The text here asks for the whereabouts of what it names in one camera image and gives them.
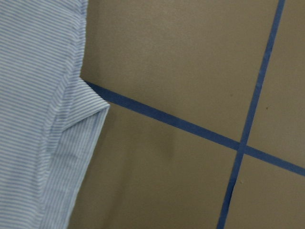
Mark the light blue striped shirt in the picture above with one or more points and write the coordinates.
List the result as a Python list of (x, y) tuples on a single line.
[(50, 119)]

